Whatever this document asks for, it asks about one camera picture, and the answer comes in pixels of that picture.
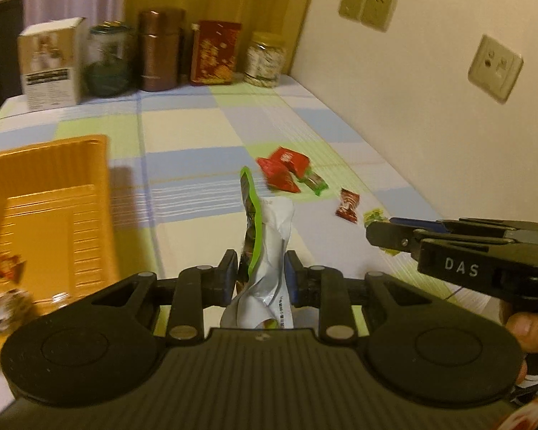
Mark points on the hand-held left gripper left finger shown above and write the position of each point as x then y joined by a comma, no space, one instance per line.
229,275

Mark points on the yellow green candy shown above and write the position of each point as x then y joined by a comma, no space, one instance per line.
373,216

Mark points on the clear plastic jar yellow lid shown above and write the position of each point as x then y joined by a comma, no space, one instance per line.
263,62

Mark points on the beige wall outlet plate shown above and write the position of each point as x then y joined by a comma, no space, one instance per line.
495,68

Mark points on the dark silver snack packet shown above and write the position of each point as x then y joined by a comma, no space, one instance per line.
9,309

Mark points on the red white printed object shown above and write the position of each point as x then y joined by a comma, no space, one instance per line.
533,414

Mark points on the plain red snack packet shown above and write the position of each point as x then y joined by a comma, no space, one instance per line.
280,180

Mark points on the person's right hand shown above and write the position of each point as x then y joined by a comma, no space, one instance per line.
531,333

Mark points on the green glass jar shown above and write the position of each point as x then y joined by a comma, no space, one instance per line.
110,71

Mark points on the red printed tin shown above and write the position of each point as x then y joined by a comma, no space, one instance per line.
215,53

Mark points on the orange plastic tray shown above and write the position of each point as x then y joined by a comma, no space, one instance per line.
49,215

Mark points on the black monitor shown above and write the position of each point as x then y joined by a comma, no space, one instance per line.
0,53

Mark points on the red white candy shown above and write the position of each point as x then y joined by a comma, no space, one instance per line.
347,204

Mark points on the large red snack packet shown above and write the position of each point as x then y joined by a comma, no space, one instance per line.
291,159

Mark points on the olive wall socket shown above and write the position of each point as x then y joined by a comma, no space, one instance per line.
353,2
379,11

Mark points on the white green-edged snack packet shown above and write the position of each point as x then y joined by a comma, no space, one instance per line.
269,233

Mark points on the brown metal canister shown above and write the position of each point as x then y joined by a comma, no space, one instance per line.
159,53

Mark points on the white printed carton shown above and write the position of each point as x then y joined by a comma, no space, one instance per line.
49,76

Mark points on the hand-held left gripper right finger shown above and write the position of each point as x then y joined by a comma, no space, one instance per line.
291,277

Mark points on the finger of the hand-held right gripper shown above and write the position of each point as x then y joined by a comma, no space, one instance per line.
390,237
423,224

